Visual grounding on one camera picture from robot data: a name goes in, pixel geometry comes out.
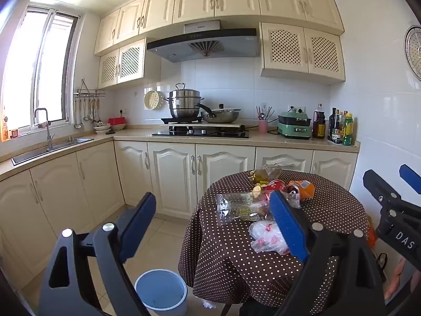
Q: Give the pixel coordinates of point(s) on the pink utensil holder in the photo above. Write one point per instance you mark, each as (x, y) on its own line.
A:
(262, 126)

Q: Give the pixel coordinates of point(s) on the cream upper cabinets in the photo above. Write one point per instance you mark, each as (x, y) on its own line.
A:
(230, 0)

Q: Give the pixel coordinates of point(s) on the row of hanging ladles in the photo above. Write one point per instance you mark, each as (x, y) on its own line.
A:
(77, 115)

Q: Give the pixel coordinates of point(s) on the brownish clear plastic bag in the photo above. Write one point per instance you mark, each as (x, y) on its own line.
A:
(268, 172)

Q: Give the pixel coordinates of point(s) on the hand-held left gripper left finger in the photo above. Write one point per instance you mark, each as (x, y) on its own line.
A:
(138, 223)

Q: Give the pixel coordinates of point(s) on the bundle of chopsticks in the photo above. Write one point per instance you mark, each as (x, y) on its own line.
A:
(263, 112)

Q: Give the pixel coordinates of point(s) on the white plastic bag red print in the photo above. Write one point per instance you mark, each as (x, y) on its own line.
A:
(263, 237)

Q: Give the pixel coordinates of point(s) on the amber bottle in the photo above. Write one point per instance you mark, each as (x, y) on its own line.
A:
(4, 130)

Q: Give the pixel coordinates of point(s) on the orange plastic bag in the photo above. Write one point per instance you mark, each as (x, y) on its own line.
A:
(371, 233)

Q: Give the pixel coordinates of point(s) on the double wall socket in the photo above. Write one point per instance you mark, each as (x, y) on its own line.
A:
(296, 108)

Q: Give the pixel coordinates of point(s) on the green electric cooker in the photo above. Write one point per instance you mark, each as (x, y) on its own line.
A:
(294, 128)

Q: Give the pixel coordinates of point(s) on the grey range hood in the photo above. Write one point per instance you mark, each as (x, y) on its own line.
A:
(204, 44)

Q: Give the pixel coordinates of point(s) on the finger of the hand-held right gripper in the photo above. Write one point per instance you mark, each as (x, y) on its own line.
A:
(378, 186)
(411, 176)

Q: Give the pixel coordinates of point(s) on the brown polka-dot tablecloth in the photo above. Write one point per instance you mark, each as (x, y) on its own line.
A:
(230, 253)

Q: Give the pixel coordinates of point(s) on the silver-top soda can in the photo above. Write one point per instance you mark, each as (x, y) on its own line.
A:
(292, 189)

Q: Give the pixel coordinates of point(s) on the cream colander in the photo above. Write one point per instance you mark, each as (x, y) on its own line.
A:
(153, 100)

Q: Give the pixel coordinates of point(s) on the single wall socket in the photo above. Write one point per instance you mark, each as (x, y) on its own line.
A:
(122, 112)

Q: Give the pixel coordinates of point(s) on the steel faucet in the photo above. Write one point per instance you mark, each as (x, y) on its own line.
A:
(49, 135)

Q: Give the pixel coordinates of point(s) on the metal utensil rack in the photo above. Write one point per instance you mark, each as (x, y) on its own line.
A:
(90, 92)

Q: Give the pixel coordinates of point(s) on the small lattice-door wall cabinet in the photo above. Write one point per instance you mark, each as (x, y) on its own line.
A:
(121, 62)

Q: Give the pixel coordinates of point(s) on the crumpled white paper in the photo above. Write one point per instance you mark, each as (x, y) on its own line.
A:
(208, 304)

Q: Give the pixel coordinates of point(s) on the large lattice-door wall cabinet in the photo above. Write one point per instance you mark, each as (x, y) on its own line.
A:
(302, 52)

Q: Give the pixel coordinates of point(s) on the stainless steel sink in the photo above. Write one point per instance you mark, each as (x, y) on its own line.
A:
(42, 153)

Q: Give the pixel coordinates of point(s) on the red box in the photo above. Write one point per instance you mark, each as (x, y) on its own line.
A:
(116, 121)

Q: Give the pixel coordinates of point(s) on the blue plastic bin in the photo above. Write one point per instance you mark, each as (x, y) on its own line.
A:
(158, 289)

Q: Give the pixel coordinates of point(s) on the orange snack packet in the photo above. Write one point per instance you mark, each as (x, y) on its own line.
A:
(304, 189)

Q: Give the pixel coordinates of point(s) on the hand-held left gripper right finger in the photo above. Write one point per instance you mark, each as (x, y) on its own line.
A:
(289, 223)

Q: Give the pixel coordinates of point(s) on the clear plastic wrapper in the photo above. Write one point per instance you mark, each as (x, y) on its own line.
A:
(240, 204)

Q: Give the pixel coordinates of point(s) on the red soda can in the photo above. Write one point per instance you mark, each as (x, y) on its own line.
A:
(275, 186)

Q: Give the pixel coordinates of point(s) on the cream lower cabinets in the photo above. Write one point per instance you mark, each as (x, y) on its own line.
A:
(174, 177)

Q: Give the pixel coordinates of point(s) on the dark glass bottle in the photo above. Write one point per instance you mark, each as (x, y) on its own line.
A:
(333, 125)
(339, 128)

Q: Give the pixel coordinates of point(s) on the large soy sauce bottle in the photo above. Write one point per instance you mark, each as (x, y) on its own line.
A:
(318, 125)

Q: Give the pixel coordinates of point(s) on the person's right hand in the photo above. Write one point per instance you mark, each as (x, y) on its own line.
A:
(399, 270)

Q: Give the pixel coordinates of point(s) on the steel wok with lid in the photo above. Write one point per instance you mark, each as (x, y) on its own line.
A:
(223, 115)

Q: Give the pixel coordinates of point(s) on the cream cabinets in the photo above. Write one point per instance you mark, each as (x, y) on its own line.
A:
(230, 0)
(174, 177)

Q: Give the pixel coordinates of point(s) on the round metal steamer tray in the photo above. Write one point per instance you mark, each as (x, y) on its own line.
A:
(415, 52)

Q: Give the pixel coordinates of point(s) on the beige kitchen countertop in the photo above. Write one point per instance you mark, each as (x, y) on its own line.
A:
(138, 134)

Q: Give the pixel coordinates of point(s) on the sliding window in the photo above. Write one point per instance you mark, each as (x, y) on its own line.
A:
(42, 72)

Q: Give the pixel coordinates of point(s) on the black gas stove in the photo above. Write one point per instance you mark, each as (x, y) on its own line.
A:
(197, 133)

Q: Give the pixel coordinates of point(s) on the stainless steel steamer pot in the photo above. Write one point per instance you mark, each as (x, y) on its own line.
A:
(182, 105)

